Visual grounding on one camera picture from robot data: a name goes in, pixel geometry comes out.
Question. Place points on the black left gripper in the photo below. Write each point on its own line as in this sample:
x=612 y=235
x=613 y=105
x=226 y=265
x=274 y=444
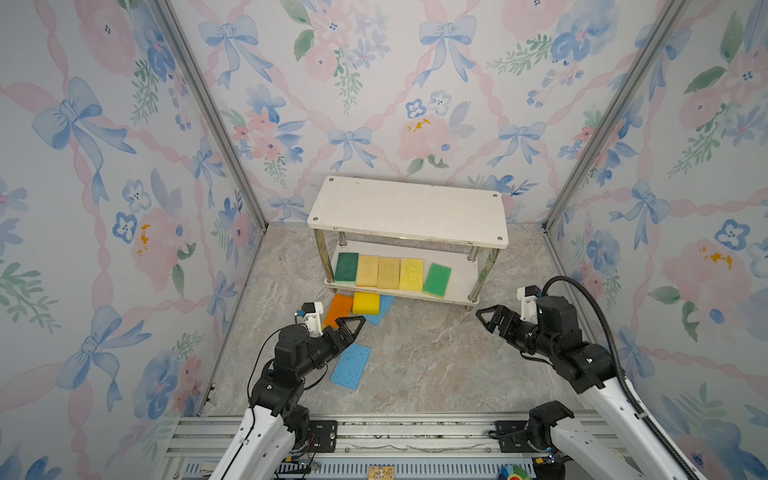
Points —
x=337 y=346

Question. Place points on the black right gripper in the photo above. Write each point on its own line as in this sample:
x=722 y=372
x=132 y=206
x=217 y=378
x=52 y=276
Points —
x=511 y=321

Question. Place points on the small yellow sponge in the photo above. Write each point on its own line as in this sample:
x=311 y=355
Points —
x=366 y=303

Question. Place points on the blue sponge back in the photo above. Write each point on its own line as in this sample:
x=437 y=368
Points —
x=386 y=302

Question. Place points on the blue sponge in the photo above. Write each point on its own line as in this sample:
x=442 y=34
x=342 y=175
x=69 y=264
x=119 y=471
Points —
x=351 y=365
x=386 y=302

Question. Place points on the dark green scouring sponge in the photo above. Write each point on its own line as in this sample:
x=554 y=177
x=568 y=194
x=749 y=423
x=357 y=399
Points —
x=346 y=268

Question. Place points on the light green sponge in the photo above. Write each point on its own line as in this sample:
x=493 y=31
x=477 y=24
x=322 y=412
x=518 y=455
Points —
x=437 y=280

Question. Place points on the bright yellow porous sponge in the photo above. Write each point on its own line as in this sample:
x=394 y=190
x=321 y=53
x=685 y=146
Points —
x=411 y=274

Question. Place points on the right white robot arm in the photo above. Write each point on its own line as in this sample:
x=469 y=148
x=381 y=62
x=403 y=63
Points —
x=553 y=427

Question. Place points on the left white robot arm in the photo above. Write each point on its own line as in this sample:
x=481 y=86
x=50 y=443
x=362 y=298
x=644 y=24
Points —
x=275 y=424

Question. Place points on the white two-tier metal shelf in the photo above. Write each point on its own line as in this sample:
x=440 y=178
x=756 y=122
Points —
x=461 y=229

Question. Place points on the orange sponge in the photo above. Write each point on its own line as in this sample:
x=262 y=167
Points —
x=341 y=307

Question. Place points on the blue sponge front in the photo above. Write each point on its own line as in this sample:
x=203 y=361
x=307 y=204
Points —
x=351 y=365

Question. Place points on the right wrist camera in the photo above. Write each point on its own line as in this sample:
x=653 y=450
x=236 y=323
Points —
x=528 y=297

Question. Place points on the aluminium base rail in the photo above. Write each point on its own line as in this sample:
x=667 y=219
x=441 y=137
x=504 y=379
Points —
x=459 y=446

